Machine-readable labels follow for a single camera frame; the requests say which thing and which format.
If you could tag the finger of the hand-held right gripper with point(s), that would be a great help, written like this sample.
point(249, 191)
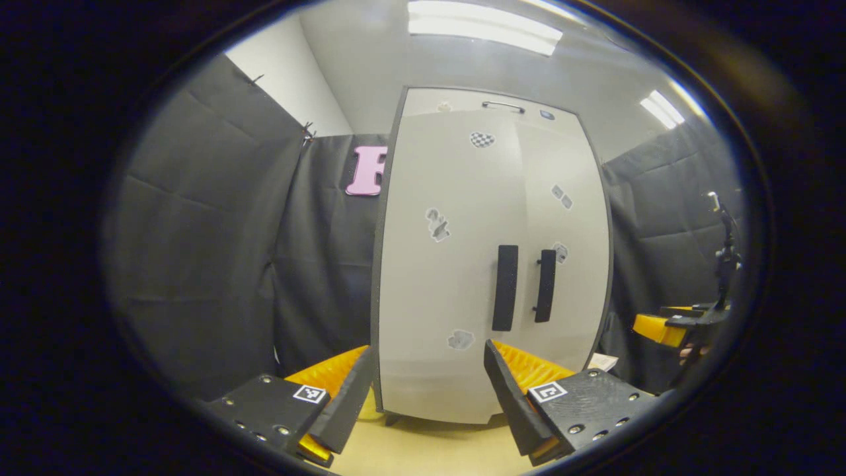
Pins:
point(657, 327)

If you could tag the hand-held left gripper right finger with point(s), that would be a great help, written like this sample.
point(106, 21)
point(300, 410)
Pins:
point(512, 396)

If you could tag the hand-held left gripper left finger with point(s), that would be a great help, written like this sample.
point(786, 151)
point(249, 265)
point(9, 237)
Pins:
point(347, 400)

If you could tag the white cabinet door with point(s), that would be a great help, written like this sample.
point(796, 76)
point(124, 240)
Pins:
point(449, 284)
point(575, 218)

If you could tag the white shoe cabinet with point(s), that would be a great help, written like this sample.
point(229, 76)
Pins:
point(429, 100)

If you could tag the ceiling light panel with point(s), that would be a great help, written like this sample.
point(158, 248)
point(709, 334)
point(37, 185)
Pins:
point(482, 26)
point(661, 109)

